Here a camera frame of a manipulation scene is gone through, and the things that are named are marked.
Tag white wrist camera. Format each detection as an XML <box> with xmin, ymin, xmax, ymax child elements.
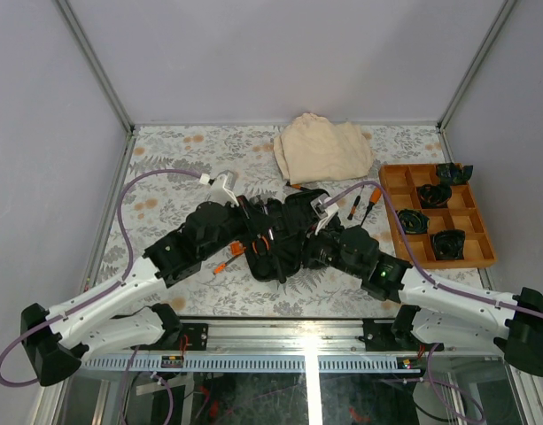
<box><xmin>311</xmin><ymin>194</ymin><xmax>339</xmax><ymax>236</ymax></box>
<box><xmin>199</xmin><ymin>170</ymin><xmax>239</xmax><ymax>206</ymax></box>

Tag orange handled long screwdriver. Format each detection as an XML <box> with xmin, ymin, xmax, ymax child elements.
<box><xmin>360</xmin><ymin>188</ymin><xmax>383</xmax><ymax>226</ymax></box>

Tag floral table mat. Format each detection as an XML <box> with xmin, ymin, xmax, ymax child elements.
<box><xmin>87</xmin><ymin>123</ymin><xmax>493</xmax><ymax>318</ymax></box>

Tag cream cloth bag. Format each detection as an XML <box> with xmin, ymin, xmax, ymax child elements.
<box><xmin>273</xmin><ymin>112</ymin><xmax>374</xmax><ymax>184</ymax></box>

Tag dark tape roll top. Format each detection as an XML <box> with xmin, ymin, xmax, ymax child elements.
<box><xmin>436</xmin><ymin>162</ymin><xmax>474</xmax><ymax>186</ymax></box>

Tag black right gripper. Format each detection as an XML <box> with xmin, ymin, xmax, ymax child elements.
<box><xmin>269</xmin><ymin>215</ymin><xmax>363</xmax><ymax>278</ymax></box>

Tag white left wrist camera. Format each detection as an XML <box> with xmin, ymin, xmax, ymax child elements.
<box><xmin>199</xmin><ymin>170</ymin><xmax>239</xmax><ymax>206</ymax></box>

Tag dark green tool case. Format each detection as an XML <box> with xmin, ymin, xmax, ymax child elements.
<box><xmin>237</xmin><ymin>189</ymin><xmax>330</xmax><ymax>283</ymax></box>

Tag orange compartment tray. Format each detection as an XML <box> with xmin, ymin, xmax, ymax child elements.
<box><xmin>379</xmin><ymin>164</ymin><xmax>497</xmax><ymax>269</ymax></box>

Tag dark tape roll bottom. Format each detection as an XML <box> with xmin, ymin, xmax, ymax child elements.
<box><xmin>431</xmin><ymin>229</ymin><xmax>466</xmax><ymax>260</ymax></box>

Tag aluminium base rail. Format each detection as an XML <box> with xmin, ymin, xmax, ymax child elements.
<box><xmin>83</xmin><ymin>311</ymin><xmax>499</xmax><ymax>373</ymax></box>

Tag dark tape roll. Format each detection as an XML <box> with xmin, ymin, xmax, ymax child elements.
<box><xmin>397</xmin><ymin>209</ymin><xmax>430</xmax><ymax>235</ymax></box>
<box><xmin>417</xmin><ymin>183</ymin><xmax>452</xmax><ymax>209</ymax></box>
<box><xmin>436</xmin><ymin>162</ymin><xmax>474</xmax><ymax>186</ymax></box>
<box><xmin>431</xmin><ymin>229</ymin><xmax>466</xmax><ymax>260</ymax></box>

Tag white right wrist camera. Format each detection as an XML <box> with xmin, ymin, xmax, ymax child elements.
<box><xmin>311</xmin><ymin>194</ymin><xmax>339</xmax><ymax>236</ymax></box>

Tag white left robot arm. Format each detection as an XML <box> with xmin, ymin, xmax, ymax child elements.
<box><xmin>20</xmin><ymin>196</ymin><xmax>248</xmax><ymax>387</ymax></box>

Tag orange utility knife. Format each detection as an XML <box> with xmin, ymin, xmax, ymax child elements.
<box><xmin>213</xmin><ymin>258</ymin><xmax>236</xmax><ymax>274</ymax></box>

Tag orange black needle-nose pliers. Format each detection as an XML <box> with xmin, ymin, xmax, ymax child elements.
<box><xmin>252</xmin><ymin>236</ymin><xmax>270</xmax><ymax>257</ymax></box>

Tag steel claw hammer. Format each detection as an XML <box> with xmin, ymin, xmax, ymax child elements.
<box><xmin>250</xmin><ymin>196</ymin><xmax>289</xmax><ymax>283</ymax></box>

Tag small precision screwdriver by bag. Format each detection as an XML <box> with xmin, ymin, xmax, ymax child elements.
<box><xmin>285</xmin><ymin>181</ymin><xmax>313</xmax><ymax>191</ymax></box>

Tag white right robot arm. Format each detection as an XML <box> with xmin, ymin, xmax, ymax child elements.
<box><xmin>302</xmin><ymin>226</ymin><xmax>543</xmax><ymax>377</ymax></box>

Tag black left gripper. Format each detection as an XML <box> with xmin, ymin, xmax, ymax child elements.
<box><xmin>201</xmin><ymin>197</ymin><xmax>278</xmax><ymax>263</ymax></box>

